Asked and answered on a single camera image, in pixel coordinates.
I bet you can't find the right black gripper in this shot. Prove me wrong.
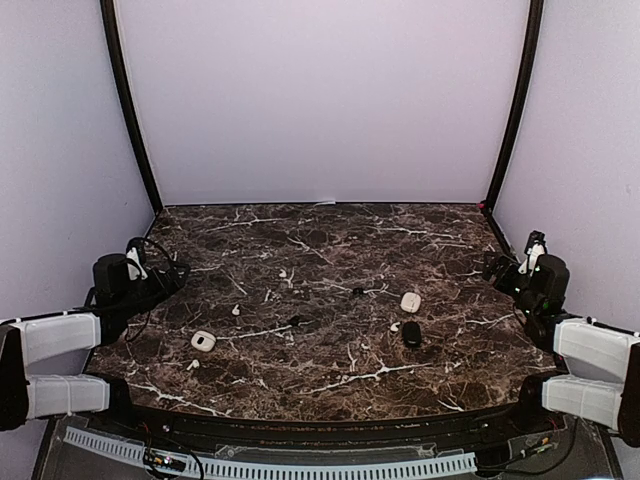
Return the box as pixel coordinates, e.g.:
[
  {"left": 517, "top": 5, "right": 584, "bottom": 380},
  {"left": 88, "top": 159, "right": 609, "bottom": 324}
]
[{"left": 483, "top": 251, "right": 540, "bottom": 318}]

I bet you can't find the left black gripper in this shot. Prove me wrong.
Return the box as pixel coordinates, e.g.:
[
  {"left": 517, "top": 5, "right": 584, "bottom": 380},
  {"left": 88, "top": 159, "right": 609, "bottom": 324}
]
[{"left": 116, "top": 259, "right": 190, "bottom": 319}]

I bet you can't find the white charging case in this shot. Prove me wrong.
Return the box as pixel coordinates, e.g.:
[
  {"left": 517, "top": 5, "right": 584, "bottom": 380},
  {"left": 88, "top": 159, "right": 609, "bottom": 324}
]
[
  {"left": 191, "top": 331, "right": 216, "bottom": 352},
  {"left": 400, "top": 292, "right": 422, "bottom": 314}
]

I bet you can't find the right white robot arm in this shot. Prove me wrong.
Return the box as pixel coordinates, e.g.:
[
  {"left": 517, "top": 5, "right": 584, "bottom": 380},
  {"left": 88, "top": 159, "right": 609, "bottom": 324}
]
[{"left": 482, "top": 252, "right": 639, "bottom": 448}]

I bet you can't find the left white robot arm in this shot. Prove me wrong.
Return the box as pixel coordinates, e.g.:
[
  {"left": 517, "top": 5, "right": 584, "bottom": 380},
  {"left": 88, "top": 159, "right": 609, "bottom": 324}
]
[{"left": 1, "top": 248, "right": 190, "bottom": 436}]

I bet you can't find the black charging case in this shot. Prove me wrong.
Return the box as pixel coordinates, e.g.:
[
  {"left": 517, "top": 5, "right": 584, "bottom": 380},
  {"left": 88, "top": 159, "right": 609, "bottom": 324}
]
[{"left": 401, "top": 321, "right": 422, "bottom": 349}]

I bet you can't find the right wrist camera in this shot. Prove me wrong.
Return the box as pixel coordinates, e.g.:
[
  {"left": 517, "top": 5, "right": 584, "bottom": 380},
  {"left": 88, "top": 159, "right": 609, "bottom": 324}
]
[{"left": 518, "top": 230, "right": 547, "bottom": 275}]

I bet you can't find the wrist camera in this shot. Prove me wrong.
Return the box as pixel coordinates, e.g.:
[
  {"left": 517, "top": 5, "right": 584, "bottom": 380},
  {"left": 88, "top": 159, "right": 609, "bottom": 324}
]
[
  {"left": 125, "top": 237, "right": 148, "bottom": 281},
  {"left": 518, "top": 230, "right": 547, "bottom": 275}
]

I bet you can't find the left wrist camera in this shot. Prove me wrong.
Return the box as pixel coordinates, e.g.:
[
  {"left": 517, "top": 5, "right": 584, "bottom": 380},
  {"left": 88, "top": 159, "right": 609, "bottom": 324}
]
[{"left": 125, "top": 237, "right": 148, "bottom": 281}]

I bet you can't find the black front rail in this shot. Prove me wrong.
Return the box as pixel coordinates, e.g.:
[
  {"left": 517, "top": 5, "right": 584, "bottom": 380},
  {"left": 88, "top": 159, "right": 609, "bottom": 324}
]
[{"left": 111, "top": 406, "right": 524, "bottom": 449}]

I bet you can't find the white slotted cable duct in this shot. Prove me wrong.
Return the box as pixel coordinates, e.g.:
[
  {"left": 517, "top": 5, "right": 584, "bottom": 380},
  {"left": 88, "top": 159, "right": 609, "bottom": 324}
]
[{"left": 63, "top": 427, "right": 477, "bottom": 480}]

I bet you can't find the right black frame post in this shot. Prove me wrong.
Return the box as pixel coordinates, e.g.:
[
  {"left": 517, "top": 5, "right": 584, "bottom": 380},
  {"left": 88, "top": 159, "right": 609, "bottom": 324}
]
[{"left": 484, "top": 0, "right": 544, "bottom": 212}]

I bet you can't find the black frame post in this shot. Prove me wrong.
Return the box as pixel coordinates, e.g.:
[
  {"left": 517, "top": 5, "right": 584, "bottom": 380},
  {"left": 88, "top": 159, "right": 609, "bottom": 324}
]
[
  {"left": 99, "top": 0, "right": 163, "bottom": 215},
  {"left": 484, "top": 0, "right": 544, "bottom": 212}
]

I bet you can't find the left black frame post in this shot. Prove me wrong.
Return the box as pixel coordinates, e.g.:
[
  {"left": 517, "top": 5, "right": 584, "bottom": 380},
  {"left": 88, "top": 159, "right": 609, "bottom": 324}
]
[{"left": 99, "top": 0, "right": 163, "bottom": 215}]

